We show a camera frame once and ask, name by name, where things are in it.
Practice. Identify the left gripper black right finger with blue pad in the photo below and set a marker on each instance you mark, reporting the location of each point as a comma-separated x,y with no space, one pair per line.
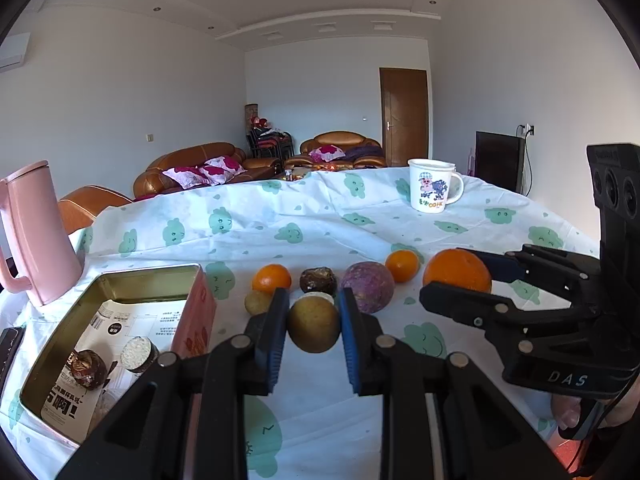
441,418

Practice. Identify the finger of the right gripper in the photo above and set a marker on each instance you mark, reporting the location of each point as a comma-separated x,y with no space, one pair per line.
498,316
567,275

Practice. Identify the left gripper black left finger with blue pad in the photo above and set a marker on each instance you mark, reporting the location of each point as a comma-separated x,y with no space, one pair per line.
186,417

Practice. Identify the large orange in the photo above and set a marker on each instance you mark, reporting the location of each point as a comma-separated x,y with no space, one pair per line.
460,268

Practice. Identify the small orange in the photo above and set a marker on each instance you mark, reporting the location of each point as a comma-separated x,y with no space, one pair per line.
403,264

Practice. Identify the brown-green round fruit front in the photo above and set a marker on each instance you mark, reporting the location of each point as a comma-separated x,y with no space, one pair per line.
313,325

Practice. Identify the brown-green round fruit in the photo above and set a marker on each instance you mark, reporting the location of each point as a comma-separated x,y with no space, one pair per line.
257,302
313,325

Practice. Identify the rice-topped cake in tin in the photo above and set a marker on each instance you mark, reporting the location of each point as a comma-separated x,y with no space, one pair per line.
138,354

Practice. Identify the metal tin box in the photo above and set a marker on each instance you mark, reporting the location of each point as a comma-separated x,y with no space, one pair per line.
128,287

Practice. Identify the wrapped brown pastry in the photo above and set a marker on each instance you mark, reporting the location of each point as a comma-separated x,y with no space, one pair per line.
88,369

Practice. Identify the printed paper sheet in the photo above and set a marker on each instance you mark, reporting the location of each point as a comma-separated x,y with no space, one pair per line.
72,410

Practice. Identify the purple round fruit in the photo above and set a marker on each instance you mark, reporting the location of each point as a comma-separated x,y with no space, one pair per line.
372,285

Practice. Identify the brown-green round fruit back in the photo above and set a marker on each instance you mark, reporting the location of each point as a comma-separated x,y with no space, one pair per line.
257,302

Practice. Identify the white cartoon mug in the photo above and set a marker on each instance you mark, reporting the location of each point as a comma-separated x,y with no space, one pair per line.
433,185

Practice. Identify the black television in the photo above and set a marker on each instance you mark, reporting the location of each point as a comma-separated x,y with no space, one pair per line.
499,160

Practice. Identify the orange left back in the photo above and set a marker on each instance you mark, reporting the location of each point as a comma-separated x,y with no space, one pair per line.
271,277

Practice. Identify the dark brown dried fruit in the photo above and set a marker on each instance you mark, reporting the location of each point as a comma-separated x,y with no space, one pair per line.
321,279

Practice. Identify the black smartphone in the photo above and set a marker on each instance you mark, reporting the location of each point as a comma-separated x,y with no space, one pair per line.
10,341

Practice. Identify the pink electric kettle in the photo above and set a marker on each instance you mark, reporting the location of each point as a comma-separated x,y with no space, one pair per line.
46,263

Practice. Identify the small brown leather sofa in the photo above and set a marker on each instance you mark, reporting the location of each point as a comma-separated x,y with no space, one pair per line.
360,152

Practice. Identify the pink cushion on small sofa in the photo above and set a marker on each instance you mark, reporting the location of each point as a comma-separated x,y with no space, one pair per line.
326,153

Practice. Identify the brown wooden door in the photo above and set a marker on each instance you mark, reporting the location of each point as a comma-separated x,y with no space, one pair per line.
404,97

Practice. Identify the brown leather armchair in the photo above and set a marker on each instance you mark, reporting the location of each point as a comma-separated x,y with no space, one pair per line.
79,209

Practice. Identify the coffee table with items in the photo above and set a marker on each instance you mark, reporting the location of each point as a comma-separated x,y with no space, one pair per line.
294,174

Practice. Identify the long brown leather sofa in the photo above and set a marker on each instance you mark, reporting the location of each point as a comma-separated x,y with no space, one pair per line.
154,180

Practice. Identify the pink floral cushion left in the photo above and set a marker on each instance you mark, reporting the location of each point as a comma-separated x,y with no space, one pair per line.
187,177

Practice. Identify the pink floral cushion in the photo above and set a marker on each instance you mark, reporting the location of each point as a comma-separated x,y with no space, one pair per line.
187,177
222,169

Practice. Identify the pink floral cushion right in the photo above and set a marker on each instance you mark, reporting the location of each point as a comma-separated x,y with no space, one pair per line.
222,169

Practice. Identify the stacked dark chairs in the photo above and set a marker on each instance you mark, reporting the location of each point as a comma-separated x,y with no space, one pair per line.
268,142

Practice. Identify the white air conditioner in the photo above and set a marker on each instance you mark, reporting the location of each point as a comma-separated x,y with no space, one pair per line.
13,51

